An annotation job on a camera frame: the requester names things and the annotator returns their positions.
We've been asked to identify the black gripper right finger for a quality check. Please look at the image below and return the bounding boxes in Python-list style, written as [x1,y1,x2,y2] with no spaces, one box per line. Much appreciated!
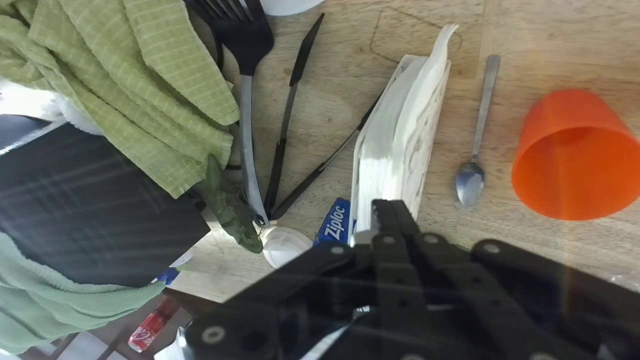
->
[396,195,640,360]

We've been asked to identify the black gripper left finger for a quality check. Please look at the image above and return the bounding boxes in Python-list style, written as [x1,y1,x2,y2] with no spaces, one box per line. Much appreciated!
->
[182,195,404,360]

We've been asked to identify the orange plastic cup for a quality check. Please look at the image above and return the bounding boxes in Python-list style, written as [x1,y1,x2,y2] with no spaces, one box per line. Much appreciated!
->
[510,86,640,224]

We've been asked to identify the blue Ziploc box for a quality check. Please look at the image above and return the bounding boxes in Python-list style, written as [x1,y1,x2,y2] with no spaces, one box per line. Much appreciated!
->
[311,195,354,249]

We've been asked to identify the white paper sheet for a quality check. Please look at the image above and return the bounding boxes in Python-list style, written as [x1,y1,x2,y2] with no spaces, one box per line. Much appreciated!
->
[155,228,270,306]

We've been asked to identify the dark green rag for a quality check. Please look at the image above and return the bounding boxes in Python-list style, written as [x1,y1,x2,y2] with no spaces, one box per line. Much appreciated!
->
[194,154,266,256]

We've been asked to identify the thin black utensil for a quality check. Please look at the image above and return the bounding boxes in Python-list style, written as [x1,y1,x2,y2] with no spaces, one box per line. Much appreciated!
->
[270,90,386,222]

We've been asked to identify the small metal spoon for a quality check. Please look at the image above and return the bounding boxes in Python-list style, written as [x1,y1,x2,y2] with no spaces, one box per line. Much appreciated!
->
[451,52,501,209]

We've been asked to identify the red labelled bottle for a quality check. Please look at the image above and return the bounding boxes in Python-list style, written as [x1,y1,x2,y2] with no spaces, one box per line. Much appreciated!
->
[124,308,169,356]

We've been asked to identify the black tongs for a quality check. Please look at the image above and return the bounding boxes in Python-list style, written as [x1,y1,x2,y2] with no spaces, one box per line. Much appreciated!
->
[261,9,328,215]

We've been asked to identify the dark plaid cloth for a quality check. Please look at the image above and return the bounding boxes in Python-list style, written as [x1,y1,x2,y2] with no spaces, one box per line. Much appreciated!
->
[0,121,211,289]

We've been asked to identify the light green cloth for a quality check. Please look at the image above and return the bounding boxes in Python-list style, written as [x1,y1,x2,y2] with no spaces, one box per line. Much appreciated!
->
[0,232,165,356]

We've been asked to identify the black slotted spatula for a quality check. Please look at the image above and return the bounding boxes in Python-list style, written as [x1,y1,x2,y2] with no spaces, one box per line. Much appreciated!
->
[187,0,278,225]

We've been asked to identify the olive green waffle towel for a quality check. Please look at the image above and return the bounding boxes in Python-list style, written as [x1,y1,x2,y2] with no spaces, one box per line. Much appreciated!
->
[0,0,241,199]

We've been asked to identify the clear plastic zip bag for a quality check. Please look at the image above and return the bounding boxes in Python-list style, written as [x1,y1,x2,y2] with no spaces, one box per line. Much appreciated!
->
[367,6,463,65]

